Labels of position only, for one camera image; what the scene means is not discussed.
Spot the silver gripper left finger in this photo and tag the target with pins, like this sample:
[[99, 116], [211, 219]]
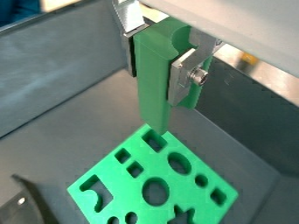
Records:
[[131, 24]]

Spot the green arch block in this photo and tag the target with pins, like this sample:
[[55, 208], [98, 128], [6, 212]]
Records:
[[159, 45]]

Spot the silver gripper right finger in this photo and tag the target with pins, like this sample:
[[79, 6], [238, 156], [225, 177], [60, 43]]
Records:
[[187, 69]]

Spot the dark metal bracket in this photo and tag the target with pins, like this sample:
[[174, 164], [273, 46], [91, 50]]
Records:
[[27, 207]]

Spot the green shape sorter board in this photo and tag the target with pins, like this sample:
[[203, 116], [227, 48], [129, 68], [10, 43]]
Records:
[[153, 182]]

